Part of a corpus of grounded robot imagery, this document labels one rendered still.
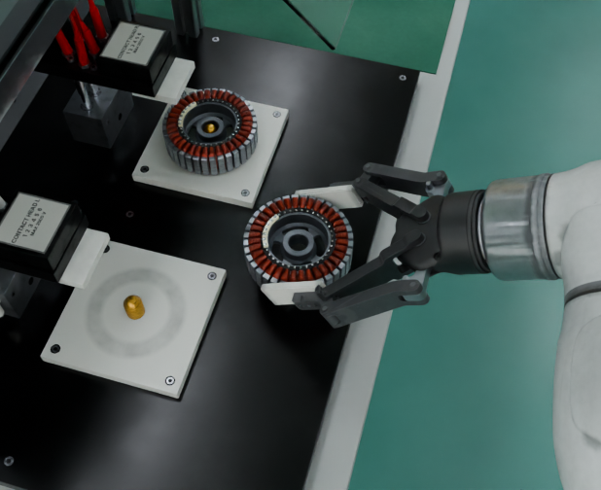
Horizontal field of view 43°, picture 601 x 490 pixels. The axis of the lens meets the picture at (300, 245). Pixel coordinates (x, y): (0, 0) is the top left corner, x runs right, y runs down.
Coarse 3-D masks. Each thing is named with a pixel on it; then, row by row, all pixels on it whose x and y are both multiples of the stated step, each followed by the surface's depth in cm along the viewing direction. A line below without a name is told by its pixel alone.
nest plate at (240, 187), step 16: (256, 112) 96; (272, 112) 96; (288, 112) 97; (160, 128) 95; (192, 128) 95; (272, 128) 95; (160, 144) 94; (272, 144) 94; (144, 160) 92; (160, 160) 92; (256, 160) 92; (144, 176) 91; (160, 176) 91; (176, 176) 91; (192, 176) 91; (208, 176) 91; (224, 176) 91; (240, 176) 91; (256, 176) 91; (192, 192) 91; (208, 192) 90; (224, 192) 90; (240, 192) 90; (256, 192) 90
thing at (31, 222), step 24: (24, 192) 73; (0, 216) 71; (24, 216) 71; (48, 216) 71; (72, 216) 72; (0, 240) 70; (24, 240) 70; (48, 240) 70; (72, 240) 73; (96, 240) 75; (0, 264) 72; (24, 264) 71; (48, 264) 70; (72, 264) 73; (96, 264) 74
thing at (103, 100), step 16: (96, 96) 92; (112, 96) 92; (128, 96) 96; (64, 112) 91; (80, 112) 91; (96, 112) 91; (112, 112) 93; (128, 112) 97; (80, 128) 93; (96, 128) 92; (112, 128) 94; (96, 144) 95; (112, 144) 95
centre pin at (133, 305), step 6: (126, 300) 79; (132, 300) 79; (138, 300) 80; (126, 306) 79; (132, 306) 79; (138, 306) 80; (126, 312) 80; (132, 312) 80; (138, 312) 80; (144, 312) 81; (132, 318) 81; (138, 318) 81
